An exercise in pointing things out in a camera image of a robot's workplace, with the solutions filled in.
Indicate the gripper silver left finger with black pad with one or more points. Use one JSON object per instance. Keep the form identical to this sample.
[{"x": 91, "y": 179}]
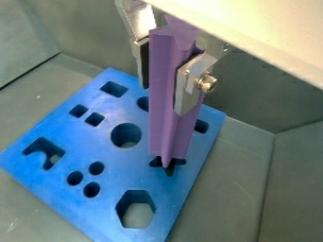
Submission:
[{"x": 139, "y": 21}]

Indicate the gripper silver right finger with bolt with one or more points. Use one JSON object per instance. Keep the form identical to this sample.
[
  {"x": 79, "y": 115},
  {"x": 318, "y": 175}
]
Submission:
[{"x": 193, "y": 79}]

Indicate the purple star-shaped peg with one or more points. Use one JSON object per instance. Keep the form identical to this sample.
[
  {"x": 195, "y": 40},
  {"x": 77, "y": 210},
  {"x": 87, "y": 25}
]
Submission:
[{"x": 172, "y": 45}]

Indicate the blue foam shape board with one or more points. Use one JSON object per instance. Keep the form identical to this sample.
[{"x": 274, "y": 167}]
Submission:
[{"x": 83, "y": 160}]

